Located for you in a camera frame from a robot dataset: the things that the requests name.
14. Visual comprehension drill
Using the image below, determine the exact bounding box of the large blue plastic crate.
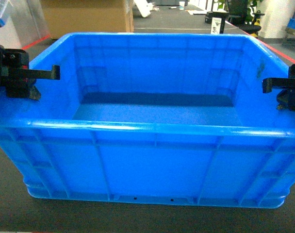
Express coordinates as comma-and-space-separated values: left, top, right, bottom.
0, 33, 295, 208

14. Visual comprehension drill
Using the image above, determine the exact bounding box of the large open cardboard box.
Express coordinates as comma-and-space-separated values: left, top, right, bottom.
40, 0, 134, 39

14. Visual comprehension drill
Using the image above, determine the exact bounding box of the white paper cup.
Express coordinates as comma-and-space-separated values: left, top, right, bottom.
179, 1, 185, 10

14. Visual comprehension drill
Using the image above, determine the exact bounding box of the metal shelf rack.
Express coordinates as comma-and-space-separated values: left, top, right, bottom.
282, 17, 295, 47

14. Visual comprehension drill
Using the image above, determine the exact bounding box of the black and white carton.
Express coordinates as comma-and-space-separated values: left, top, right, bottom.
205, 11, 229, 34

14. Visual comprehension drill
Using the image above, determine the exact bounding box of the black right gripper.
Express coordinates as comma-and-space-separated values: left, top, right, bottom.
262, 64, 295, 111

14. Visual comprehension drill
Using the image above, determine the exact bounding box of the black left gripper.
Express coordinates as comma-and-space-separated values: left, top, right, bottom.
0, 45, 60, 101

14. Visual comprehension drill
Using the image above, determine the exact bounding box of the black office chair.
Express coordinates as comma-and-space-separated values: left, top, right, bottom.
226, 0, 248, 25

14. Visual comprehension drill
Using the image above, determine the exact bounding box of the yellow black floor machine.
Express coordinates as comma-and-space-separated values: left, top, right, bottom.
245, 10, 265, 38

